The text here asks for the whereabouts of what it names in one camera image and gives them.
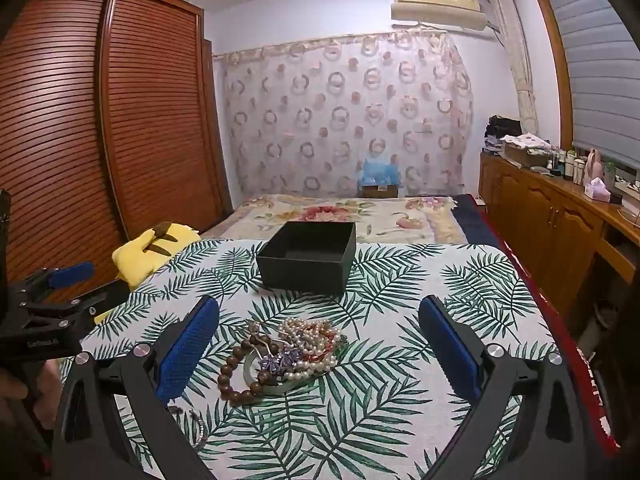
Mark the pink figurine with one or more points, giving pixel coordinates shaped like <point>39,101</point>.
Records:
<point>594,162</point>

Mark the blue plastic bag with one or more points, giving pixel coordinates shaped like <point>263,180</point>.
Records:
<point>380,172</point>

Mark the brown slatted wooden wardrobe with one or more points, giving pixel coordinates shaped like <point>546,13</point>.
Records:
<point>150,110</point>

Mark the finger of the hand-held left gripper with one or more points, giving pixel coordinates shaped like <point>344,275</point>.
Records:
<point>107,292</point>
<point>72,274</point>

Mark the pink tissue pack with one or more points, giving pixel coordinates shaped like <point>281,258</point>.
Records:
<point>597,190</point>

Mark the black jewelry box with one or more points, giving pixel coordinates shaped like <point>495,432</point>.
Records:
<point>305,265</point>

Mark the red and navy blanket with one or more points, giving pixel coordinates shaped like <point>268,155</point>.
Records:
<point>590,385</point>

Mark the white floral cloth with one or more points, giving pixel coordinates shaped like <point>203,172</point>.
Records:
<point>525,141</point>

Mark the open cardboard box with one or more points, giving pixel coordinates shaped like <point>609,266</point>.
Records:
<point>522,157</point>

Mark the circle print sheer curtain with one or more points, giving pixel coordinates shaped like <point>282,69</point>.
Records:
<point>345,110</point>

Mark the white wall air conditioner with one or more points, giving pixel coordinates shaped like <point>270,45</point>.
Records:
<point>435,5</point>

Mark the cream patterned side curtain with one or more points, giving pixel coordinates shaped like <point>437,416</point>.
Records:
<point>515,60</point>

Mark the yellow plush pillow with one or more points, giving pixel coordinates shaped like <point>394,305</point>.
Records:
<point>145,255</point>

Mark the small brown cardboard box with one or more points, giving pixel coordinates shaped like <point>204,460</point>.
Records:
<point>379,191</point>

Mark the purple flower ornament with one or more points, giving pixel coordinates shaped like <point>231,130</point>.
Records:
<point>285,360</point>

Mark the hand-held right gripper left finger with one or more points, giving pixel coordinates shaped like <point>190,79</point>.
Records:
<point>187,350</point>

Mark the green leaf print tablecloth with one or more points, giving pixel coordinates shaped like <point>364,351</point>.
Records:
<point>380,425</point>

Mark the grey window blind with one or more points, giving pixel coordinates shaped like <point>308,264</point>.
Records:
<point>595,60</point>

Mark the person's left hand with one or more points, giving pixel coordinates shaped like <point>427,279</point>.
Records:
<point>15,392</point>

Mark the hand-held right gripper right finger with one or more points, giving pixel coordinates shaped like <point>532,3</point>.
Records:
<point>450,355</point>

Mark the wooden sideboard cabinet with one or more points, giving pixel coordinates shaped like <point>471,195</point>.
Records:
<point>530,210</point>

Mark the row of toiletry bottles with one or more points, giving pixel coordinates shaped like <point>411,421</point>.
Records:
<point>570,167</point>

